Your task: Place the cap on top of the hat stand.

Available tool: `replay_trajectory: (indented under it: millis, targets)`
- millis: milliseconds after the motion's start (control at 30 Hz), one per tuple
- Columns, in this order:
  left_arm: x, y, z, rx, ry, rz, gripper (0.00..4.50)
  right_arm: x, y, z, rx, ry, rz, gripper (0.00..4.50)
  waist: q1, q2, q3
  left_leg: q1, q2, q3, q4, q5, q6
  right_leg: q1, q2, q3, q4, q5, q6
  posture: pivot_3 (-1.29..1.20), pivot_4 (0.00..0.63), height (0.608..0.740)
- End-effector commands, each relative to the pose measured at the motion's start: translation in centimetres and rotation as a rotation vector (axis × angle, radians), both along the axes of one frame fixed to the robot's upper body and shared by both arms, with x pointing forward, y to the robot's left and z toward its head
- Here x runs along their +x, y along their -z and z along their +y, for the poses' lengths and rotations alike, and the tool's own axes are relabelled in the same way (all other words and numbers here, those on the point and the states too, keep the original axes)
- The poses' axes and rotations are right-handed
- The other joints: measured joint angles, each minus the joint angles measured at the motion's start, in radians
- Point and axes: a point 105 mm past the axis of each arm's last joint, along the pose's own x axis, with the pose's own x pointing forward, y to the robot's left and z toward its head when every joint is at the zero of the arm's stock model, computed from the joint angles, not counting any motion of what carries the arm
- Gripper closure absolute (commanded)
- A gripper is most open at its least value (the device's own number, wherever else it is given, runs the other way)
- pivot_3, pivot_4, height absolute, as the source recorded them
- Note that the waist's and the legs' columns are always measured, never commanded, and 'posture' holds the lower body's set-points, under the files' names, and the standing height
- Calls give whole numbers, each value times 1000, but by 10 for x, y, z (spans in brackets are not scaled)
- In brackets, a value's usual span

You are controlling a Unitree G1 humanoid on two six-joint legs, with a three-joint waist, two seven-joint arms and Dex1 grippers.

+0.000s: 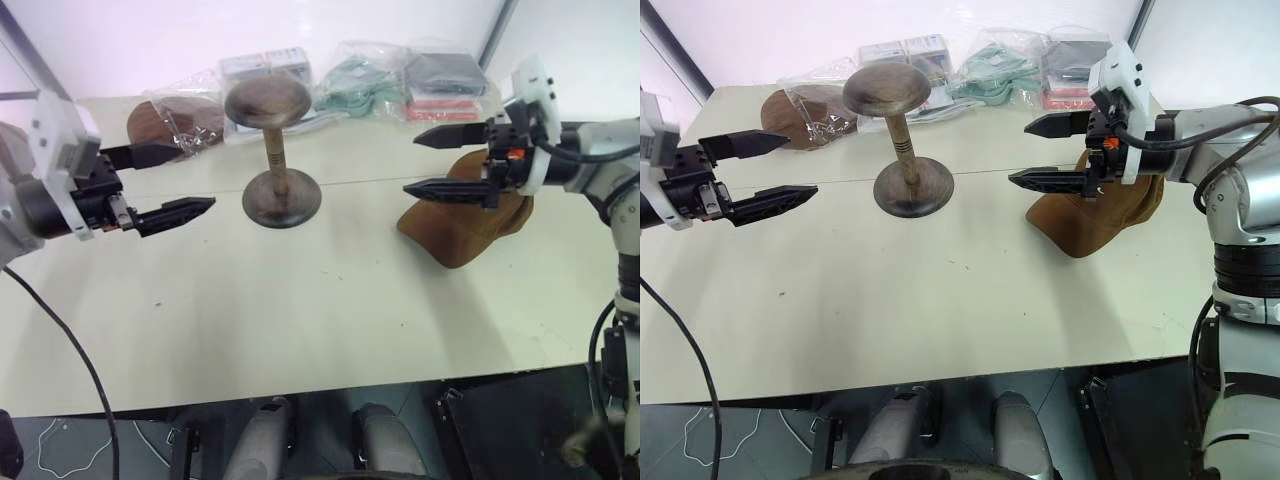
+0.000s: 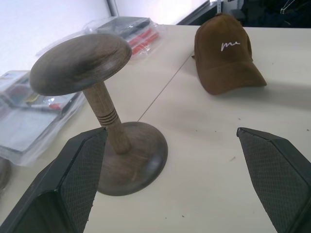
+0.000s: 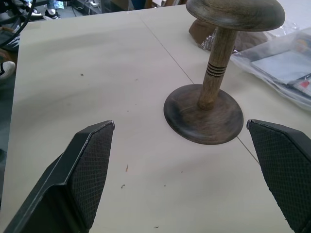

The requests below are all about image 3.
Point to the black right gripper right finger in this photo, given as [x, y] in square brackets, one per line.
[286, 165]

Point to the dark wooden hat stand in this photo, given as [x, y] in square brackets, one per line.
[219, 72]

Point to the white shoe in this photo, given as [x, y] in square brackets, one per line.
[6, 69]

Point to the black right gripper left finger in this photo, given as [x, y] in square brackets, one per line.
[80, 174]

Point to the clear plastic bag with papers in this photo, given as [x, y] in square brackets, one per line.
[279, 65]

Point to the crinkled clear plastic wrap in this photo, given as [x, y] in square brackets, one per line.
[209, 42]

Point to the brown hat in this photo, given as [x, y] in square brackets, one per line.
[247, 38]

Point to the black and white sneaker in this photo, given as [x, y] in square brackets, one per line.
[51, 14]

